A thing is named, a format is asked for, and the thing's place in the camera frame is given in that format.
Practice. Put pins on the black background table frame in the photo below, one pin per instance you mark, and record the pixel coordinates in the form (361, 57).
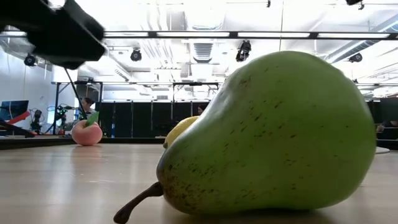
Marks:
(194, 83)
(56, 105)

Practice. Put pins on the pink peach with green leaf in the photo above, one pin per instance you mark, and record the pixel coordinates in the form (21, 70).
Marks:
(87, 133)

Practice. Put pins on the black ceiling spotlight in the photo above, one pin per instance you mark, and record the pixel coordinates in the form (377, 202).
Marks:
(355, 57)
(243, 51)
(30, 59)
(136, 55)

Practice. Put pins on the black partition wall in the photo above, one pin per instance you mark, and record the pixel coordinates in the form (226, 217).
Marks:
(387, 109)
(140, 119)

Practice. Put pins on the black slanted bar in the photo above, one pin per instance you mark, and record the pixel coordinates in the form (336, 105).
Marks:
(17, 129)

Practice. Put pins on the person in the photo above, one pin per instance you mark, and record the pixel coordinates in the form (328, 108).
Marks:
(87, 107)
(202, 109)
(387, 126)

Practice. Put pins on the yellow lemon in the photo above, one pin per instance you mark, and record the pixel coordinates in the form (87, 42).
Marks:
(180, 127)

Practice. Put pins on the black background robot arm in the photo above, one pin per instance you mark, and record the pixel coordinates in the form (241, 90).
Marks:
(36, 119)
(62, 113)

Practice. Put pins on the black table edge rail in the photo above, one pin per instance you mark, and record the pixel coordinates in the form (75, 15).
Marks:
(37, 142)

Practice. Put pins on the black overhead light rail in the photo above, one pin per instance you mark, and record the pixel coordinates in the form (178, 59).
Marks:
(233, 34)

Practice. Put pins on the red background bar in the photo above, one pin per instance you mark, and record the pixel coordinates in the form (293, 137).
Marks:
(19, 117)

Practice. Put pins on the dark computer monitor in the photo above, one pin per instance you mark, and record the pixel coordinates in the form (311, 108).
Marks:
(14, 109)

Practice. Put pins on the large green pear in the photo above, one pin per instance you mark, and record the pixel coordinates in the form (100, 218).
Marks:
(273, 140)

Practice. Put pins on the ceiling air vent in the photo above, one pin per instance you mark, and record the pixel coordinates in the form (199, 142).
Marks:
(202, 52)

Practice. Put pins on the white round base plate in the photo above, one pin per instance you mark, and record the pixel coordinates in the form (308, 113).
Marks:
(382, 150)

